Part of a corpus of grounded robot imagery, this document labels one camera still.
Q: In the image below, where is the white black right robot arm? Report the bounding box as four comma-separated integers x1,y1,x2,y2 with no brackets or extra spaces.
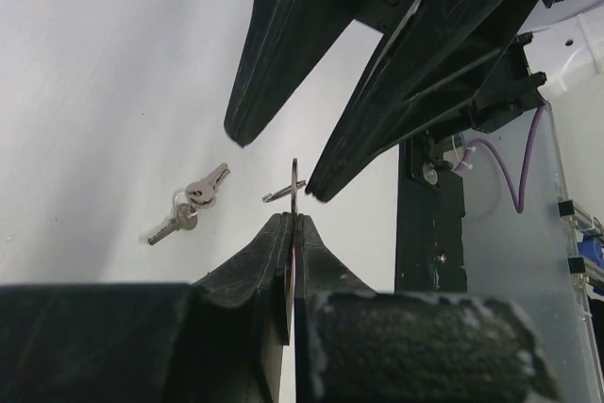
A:
225,0,603,202

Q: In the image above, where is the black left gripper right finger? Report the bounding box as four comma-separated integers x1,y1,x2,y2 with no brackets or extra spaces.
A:
294,214,562,402

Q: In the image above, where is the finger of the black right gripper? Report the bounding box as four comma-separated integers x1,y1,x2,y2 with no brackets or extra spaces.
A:
306,0,539,200
222,0,447,148

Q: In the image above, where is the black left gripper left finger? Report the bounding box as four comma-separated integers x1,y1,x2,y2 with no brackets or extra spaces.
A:
1,213,295,402

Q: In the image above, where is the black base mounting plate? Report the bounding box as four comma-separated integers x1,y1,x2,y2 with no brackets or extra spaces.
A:
394,136,467,293

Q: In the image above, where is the aluminium right frame rail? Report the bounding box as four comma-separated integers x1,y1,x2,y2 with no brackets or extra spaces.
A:
549,103,603,402

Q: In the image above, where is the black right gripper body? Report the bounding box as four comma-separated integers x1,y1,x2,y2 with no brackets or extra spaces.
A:
353,0,548,192

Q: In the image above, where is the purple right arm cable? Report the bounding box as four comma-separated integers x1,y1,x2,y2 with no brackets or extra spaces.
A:
464,103,548,214

